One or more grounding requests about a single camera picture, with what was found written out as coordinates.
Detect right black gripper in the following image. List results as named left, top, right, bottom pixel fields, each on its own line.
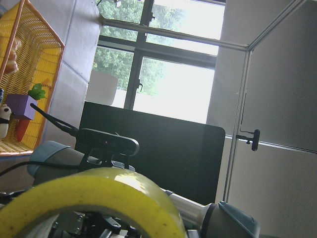
left=0, top=190, right=149, bottom=238

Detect purple cube block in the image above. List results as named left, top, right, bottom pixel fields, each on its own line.
left=5, top=94, right=38, bottom=120

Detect toy croissant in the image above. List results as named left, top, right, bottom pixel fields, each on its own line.
left=4, top=37, right=22, bottom=74

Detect black monitor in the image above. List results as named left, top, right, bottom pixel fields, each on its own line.
left=80, top=102, right=225, bottom=205

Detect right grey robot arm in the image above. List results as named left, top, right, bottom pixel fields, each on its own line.
left=0, top=141, right=260, bottom=238

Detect black clamp on frame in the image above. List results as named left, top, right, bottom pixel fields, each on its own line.
left=235, top=129, right=261, bottom=151

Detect yellow plastic basket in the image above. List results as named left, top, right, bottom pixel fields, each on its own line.
left=0, top=0, right=65, bottom=157

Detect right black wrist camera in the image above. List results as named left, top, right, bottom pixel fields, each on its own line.
left=75, top=128, right=139, bottom=172

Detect yellow tape roll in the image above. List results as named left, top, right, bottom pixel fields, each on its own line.
left=0, top=168, right=186, bottom=238

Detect toy carrot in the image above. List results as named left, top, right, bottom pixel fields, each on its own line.
left=16, top=83, right=46, bottom=141

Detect toy panda figure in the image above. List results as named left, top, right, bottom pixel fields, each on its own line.
left=0, top=104, right=12, bottom=139

